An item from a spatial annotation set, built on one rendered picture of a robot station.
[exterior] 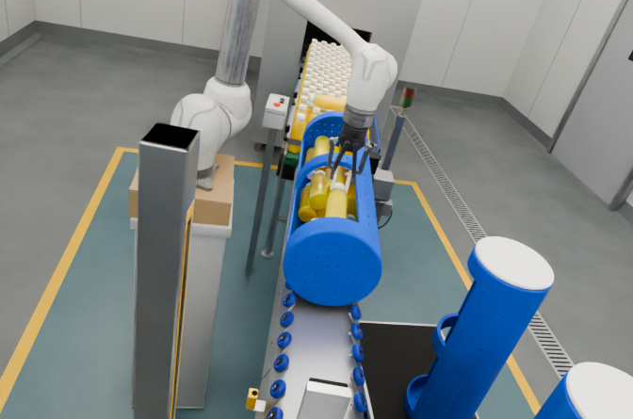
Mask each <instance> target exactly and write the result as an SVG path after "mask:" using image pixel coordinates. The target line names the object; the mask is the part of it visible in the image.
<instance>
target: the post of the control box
mask: <svg viewBox="0 0 633 419"><path fill-rule="evenodd" d="M276 135H277V129H273V128H269V130H268V141H267V147H266V152H265V158H264V164H263V169H262V174H261V180H260V186H259V191H258V197H257V203H256V208H255V214H254V220H253V225H252V236H251V242H250V247H249V253H248V258H247V264H246V269H245V272H249V273H252V267H253V262H254V256H255V251H256V246H257V240H258V235H259V230H260V224H261V219H262V214H263V209H264V203H265V197H266V193H267V187H268V177H269V172H270V167H271V161H272V156H273V151H274V145H275V140H276Z"/></svg>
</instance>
